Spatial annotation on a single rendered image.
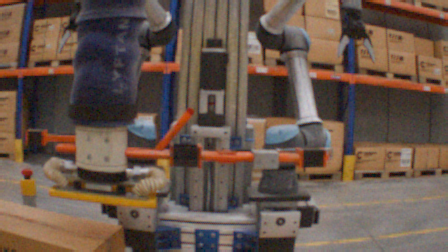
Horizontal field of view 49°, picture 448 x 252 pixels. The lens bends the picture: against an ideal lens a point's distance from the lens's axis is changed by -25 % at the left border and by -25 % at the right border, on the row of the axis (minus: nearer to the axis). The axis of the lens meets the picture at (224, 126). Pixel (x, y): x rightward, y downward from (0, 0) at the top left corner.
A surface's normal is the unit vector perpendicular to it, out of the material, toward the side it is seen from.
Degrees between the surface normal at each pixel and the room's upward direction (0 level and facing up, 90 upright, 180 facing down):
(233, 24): 90
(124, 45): 70
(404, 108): 90
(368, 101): 90
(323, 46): 87
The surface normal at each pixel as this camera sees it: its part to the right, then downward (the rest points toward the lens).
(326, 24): 0.01, 0.02
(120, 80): 0.75, -0.18
